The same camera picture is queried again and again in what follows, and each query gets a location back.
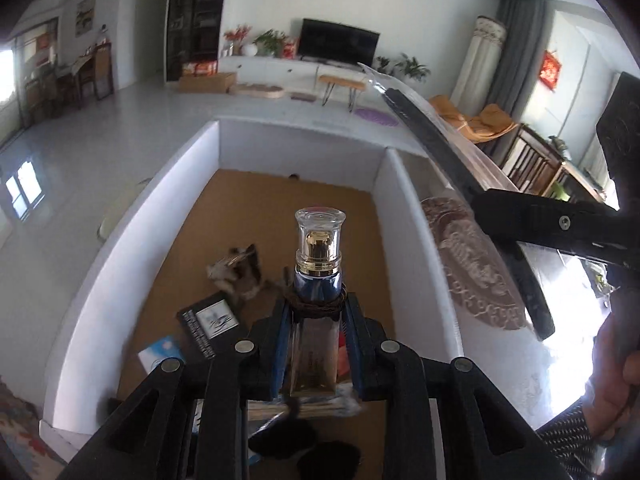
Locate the person's right hand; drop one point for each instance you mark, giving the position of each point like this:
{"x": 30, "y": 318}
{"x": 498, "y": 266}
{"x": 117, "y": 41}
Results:
{"x": 607, "y": 380}

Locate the small potted plant dark pot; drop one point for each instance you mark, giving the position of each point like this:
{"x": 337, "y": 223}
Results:
{"x": 383, "y": 64}

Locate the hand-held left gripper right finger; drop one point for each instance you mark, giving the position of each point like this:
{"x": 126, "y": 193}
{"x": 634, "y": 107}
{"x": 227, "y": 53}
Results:
{"x": 356, "y": 355}

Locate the curved beige floor tray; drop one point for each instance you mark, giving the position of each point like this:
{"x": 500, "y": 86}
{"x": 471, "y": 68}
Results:
{"x": 260, "y": 92}

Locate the black packet clear sleeve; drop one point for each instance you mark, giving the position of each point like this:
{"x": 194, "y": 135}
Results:
{"x": 435, "y": 135}

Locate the brown cardboard box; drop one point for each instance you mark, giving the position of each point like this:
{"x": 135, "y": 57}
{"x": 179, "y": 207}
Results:
{"x": 205, "y": 83}

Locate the glass perfume bottle gold cap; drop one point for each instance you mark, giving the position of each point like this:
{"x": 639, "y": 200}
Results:
{"x": 317, "y": 270}

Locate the person's right forearm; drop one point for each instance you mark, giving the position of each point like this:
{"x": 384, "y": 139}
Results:
{"x": 570, "y": 440}

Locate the bushy green potted plant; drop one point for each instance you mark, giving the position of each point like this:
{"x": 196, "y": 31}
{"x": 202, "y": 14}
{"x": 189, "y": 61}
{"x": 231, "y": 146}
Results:
{"x": 270, "y": 42}

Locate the wooden side desk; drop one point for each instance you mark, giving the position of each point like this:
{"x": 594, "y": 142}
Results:
{"x": 580, "y": 175}

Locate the black box white labels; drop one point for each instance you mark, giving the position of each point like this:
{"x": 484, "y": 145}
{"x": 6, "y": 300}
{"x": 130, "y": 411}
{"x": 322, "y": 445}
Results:
{"x": 200, "y": 330}

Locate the dark wooden chair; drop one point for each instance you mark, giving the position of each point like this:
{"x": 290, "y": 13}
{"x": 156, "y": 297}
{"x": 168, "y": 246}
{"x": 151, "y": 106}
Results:
{"x": 530, "y": 160}

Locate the black television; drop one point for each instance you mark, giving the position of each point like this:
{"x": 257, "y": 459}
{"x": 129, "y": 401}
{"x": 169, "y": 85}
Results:
{"x": 340, "y": 40}

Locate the white round vase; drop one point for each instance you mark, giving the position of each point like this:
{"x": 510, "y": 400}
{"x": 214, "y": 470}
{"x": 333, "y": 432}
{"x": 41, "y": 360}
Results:
{"x": 249, "y": 50}

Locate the red wall hanging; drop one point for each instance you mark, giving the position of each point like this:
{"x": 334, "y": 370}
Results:
{"x": 549, "y": 70}

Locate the orange lounge chair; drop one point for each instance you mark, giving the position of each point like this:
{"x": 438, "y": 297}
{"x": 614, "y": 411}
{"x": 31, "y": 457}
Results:
{"x": 480, "y": 122}

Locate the black glass display cabinet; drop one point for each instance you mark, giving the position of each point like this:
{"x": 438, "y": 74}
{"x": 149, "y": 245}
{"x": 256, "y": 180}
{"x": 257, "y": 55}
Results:
{"x": 197, "y": 15}

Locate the blue and white box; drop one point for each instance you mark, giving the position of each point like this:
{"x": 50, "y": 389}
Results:
{"x": 160, "y": 352}

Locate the dark wooden console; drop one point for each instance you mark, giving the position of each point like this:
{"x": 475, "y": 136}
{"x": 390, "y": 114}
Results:
{"x": 95, "y": 72}

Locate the framed wall picture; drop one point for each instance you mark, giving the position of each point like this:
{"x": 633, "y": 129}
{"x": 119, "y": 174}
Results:
{"x": 85, "y": 14}

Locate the red snack packet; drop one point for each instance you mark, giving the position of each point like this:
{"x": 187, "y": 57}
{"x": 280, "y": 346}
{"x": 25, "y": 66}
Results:
{"x": 343, "y": 360}

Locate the patterned rug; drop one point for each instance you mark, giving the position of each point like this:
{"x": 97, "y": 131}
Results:
{"x": 22, "y": 435}

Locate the white storage box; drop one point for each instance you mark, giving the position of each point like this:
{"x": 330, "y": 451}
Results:
{"x": 125, "y": 260}

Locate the black pouch white stitched edge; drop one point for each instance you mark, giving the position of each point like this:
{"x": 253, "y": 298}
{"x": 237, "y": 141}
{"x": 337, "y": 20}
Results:
{"x": 280, "y": 437}

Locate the red gift bag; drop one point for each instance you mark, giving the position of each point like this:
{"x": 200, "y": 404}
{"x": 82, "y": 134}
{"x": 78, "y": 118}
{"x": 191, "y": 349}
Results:
{"x": 290, "y": 49}

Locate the red gift boxes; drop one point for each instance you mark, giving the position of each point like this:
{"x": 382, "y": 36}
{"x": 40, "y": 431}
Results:
{"x": 200, "y": 68}

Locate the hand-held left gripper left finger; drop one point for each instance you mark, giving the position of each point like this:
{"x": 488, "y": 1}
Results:
{"x": 281, "y": 360}

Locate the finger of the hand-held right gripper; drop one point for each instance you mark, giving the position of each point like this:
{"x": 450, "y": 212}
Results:
{"x": 525, "y": 220}

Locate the white floor air conditioner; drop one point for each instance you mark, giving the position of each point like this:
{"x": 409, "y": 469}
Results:
{"x": 480, "y": 60}

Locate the red flower arrangement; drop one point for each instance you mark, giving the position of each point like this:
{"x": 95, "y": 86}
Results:
{"x": 236, "y": 37}

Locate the white television cabinet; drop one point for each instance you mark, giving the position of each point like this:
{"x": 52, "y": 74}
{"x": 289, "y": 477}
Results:
{"x": 270, "y": 67}

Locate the wooden bench hairpin legs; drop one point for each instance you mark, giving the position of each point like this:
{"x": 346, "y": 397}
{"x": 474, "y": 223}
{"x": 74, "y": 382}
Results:
{"x": 340, "y": 81}

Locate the large potted plant white pot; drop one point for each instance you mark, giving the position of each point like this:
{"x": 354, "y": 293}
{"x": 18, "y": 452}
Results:
{"x": 412, "y": 67}

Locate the purple round mat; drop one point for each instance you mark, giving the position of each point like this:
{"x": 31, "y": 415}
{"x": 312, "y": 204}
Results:
{"x": 377, "y": 116}

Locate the grey curtain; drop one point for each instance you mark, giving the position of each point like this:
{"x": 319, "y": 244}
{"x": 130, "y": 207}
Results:
{"x": 520, "y": 55}

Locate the sequin bow ornament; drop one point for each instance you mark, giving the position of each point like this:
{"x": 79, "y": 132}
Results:
{"x": 235, "y": 270}

